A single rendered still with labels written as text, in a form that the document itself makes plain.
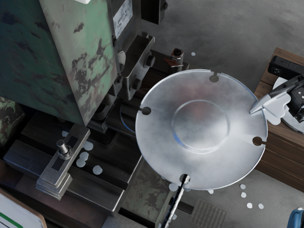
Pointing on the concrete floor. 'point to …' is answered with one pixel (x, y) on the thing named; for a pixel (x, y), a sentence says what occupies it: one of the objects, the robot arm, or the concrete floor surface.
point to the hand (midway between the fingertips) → (252, 108)
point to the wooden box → (281, 137)
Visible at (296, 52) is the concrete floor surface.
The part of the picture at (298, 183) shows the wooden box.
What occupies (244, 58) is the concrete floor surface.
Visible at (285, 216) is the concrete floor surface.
